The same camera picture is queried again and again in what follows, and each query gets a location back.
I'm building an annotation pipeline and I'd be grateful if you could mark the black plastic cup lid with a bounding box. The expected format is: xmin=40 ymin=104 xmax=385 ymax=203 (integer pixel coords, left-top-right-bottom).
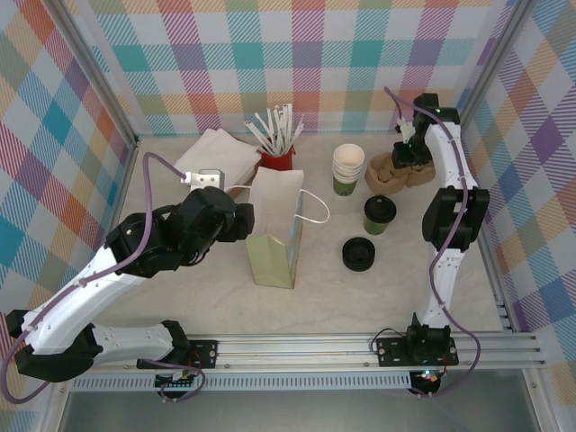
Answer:
xmin=363 ymin=195 xmax=398 ymax=225

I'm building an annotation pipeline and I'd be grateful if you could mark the printed paper gift bag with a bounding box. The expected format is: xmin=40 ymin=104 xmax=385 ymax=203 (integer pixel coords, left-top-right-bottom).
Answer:
xmin=223 ymin=166 xmax=331 ymax=290

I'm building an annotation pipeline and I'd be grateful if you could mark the brown pulp cup carrier stack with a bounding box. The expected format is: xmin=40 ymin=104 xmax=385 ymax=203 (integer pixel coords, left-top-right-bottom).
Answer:
xmin=364 ymin=173 xmax=436 ymax=195

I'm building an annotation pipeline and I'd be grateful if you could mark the white paper napkin stack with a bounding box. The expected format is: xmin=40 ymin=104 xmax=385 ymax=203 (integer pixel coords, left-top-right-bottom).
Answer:
xmin=174 ymin=129 xmax=263 ymax=193

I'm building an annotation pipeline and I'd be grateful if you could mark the black plastic lid stack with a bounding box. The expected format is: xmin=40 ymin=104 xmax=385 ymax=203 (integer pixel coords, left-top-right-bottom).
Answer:
xmin=340 ymin=236 xmax=376 ymax=272

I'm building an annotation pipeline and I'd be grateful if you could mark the small electronics board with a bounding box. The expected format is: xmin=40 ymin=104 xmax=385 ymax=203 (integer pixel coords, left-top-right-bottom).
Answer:
xmin=155 ymin=372 xmax=203 ymax=391
xmin=411 ymin=368 xmax=441 ymax=393

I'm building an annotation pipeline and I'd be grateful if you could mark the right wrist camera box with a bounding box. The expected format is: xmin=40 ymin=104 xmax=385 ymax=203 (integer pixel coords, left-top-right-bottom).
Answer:
xmin=395 ymin=117 xmax=418 ymax=143

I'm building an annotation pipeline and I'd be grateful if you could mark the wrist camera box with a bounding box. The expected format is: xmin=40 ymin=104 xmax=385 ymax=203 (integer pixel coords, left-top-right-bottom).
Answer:
xmin=184 ymin=168 xmax=225 ymax=190
xmin=395 ymin=117 xmax=418 ymax=143

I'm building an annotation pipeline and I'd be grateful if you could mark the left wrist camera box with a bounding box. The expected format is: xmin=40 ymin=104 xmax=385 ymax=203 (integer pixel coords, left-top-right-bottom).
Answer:
xmin=184 ymin=168 xmax=225 ymax=190

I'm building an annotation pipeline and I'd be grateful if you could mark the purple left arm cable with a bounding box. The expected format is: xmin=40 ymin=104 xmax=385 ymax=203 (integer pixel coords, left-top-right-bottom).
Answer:
xmin=0 ymin=151 xmax=206 ymax=404

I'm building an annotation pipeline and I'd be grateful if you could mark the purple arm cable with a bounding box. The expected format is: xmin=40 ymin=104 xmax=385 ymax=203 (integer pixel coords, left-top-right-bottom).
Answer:
xmin=384 ymin=87 xmax=482 ymax=400
xmin=0 ymin=151 xmax=206 ymax=404

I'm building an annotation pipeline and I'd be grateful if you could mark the aluminium frame post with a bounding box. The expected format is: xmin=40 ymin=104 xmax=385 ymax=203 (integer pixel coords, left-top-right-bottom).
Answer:
xmin=52 ymin=0 xmax=140 ymax=152
xmin=448 ymin=0 xmax=530 ymax=143

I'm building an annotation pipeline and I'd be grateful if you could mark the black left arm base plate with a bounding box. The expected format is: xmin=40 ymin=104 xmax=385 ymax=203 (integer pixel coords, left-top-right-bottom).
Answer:
xmin=137 ymin=339 xmax=219 ymax=371

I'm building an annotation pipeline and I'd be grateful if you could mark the aluminium mounting rail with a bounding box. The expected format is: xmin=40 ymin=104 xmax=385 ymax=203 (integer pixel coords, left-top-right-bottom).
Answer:
xmin=49 ymin=332 xmax=548 ymax=373

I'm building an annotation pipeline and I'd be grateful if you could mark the white slotted cable duct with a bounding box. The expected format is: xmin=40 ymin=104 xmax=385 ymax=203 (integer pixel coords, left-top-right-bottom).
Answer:
xmin=69 ymin=372 xmax=413 ymax=392

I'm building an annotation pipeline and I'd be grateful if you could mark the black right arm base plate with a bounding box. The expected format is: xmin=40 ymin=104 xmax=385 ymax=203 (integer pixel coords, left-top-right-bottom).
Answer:
xmin=375 ymin=337 xmax=460 ymax=368

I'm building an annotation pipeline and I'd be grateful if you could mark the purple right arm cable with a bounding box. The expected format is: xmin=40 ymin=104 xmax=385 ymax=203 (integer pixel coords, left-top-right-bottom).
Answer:
xmin=384 ymin=87 xmax=482 ymax=400

